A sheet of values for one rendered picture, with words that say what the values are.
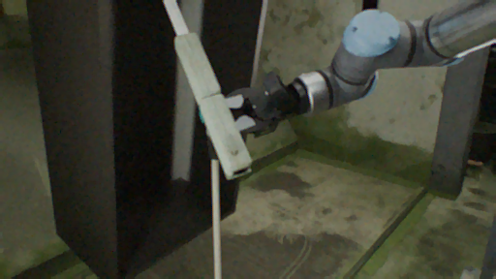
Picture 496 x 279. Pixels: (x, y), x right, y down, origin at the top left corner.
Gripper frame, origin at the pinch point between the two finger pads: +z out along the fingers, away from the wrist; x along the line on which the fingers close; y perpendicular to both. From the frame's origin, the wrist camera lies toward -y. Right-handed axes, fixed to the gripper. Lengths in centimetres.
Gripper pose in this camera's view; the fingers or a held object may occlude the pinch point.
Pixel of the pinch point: (211, 122)
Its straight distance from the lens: 72.1
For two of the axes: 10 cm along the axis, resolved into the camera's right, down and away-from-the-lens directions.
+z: -9.2, 3.2, -2.4
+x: -3.9, -8.6, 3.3
